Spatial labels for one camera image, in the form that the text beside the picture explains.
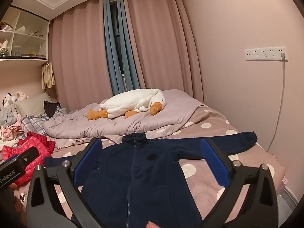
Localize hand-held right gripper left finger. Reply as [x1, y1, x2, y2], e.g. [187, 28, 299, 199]
[26, 137, 106, 228]

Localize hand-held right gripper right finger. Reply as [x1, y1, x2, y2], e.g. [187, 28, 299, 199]
[199, 137, 279, 228]

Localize navy fleece jacket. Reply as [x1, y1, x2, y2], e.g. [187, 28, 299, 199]
[44, 131, 258, 228]

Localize pink clothes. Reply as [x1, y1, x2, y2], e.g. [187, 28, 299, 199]
[0, 121, 25, 142]

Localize red down jacket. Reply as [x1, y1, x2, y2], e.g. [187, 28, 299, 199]
[2, 131, 55, 186]

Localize polka dot bed sheet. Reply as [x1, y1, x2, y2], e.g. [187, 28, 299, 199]
[14, 104, 289, 228]

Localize lilac quilt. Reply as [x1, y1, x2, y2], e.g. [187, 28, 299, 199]
[43, 89, 211, 149]

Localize plaid pillow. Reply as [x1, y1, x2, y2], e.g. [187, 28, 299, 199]
[21, 107, 67, 136]

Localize grey cloth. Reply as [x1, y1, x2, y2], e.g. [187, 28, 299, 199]
[0, 106, 17, 127]

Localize black cloth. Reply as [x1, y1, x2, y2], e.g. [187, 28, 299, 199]
[43, 100, 61, 118]

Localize beige pillow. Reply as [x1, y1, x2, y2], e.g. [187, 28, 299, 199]
[14, 92, 53, 117]

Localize black and white plush toy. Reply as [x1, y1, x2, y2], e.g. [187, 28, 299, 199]
[2, 93, 14, 107]

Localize white goose plush toy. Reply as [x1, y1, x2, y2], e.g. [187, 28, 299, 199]
[87, 88, 167, 121]

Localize striped beige hanging cloth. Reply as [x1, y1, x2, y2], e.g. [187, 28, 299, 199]
[41, 62, 56, 90]

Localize pink curtain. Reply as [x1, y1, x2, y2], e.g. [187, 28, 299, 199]
[122, 0, 205, 102]
[49, 0, 114, 111]

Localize blue curtain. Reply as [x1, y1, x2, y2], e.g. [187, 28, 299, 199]
[103, 0, 140, 95]

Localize dark tray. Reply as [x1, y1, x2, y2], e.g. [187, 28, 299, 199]
[21, 53, 47, 59]

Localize white shoes on shelf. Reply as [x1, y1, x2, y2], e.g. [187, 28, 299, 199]
[15, 26, 45, 37]

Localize white power cable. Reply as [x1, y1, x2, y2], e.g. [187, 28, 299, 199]
[267, 58, 285, 153]

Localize white wall shelf unit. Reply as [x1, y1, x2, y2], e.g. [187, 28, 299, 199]
[0, 5, 50, 68]

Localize white wall power strip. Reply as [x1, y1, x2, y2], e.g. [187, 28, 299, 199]
[245, 46, 288, 61]

